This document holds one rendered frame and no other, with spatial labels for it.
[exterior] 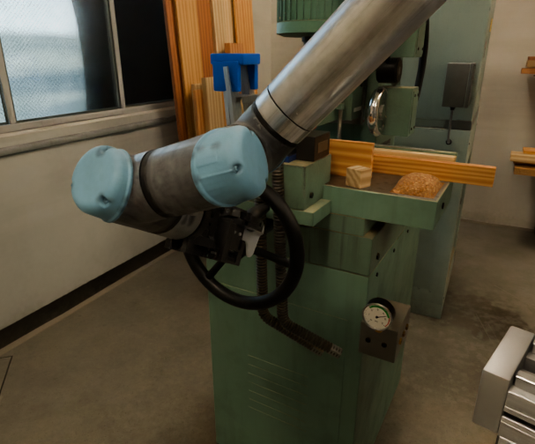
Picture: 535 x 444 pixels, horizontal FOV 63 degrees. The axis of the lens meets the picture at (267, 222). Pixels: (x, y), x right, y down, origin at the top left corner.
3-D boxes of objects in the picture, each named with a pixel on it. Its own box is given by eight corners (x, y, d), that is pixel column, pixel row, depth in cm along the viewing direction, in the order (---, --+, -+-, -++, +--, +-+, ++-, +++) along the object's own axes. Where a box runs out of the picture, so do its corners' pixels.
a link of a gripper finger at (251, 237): (252, 259, 76) (225, 250, 67) (261, 225, 76) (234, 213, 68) (268, 262, 74) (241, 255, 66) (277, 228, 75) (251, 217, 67)
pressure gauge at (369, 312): (360, 333, 92) (362, 299, 89) (365, 324, 95) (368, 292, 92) (390, 343, 89) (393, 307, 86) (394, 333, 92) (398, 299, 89)
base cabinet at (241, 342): (213, 442, 140) (201, 238, 114) (293, 344, 187) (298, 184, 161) (347, 510, 119) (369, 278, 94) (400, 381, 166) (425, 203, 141)
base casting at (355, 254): (203, 237, 115) (201, 204, 111) (299, 184, 161) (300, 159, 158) (370, 277, 94) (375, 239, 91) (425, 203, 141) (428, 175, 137)
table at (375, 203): (160, 196, 104) (159, 172, 102) (232, 169, 129) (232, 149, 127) (425, 249, 76) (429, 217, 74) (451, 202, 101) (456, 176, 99)
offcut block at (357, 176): (356, 181, 94) (357, 165, 93) (370, 186, 92) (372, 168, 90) (345, 185, 92) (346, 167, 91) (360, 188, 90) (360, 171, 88)
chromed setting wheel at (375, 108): (362, 139, 109) (367, 88, 105) (377, 132, 119) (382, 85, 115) (375, 141, 108) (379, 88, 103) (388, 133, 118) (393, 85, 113)
